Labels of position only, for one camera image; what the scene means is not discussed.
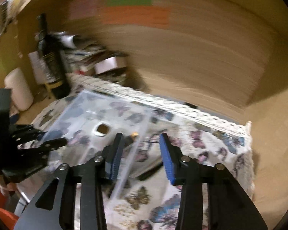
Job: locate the stack of magazines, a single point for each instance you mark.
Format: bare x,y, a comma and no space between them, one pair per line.
80,54

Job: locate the white cylindrical container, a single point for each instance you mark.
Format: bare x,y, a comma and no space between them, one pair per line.
21,93

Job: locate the white labelled bottle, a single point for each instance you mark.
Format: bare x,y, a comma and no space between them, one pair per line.
38,67

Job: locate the pink sticky note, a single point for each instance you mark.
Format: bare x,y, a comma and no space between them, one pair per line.
80,9

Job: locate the silver tape roll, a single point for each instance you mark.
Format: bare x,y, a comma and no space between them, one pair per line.
109,64

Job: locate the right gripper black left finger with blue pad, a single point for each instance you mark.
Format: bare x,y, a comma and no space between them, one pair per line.
53,206

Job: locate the orange sticky note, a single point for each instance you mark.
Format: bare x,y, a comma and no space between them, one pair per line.
150,16

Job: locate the butterfly print tablecloth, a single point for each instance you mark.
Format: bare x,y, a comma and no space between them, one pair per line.
153,203

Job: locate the dark wine bottle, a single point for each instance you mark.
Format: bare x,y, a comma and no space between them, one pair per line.
49,51

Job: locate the green sticky note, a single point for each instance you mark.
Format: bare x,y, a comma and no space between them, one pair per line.
112,3

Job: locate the clear plastic box lid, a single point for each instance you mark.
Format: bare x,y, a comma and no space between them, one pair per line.
89,123

